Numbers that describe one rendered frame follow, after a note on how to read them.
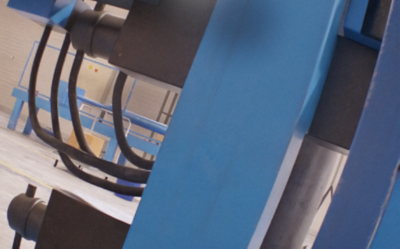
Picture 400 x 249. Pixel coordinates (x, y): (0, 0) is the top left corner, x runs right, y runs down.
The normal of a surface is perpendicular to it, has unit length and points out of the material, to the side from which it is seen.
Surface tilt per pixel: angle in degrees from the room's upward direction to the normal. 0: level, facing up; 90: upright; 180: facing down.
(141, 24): 90
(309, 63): 90
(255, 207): 90
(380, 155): 90
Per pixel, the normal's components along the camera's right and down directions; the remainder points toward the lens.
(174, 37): -0.24, -0.14
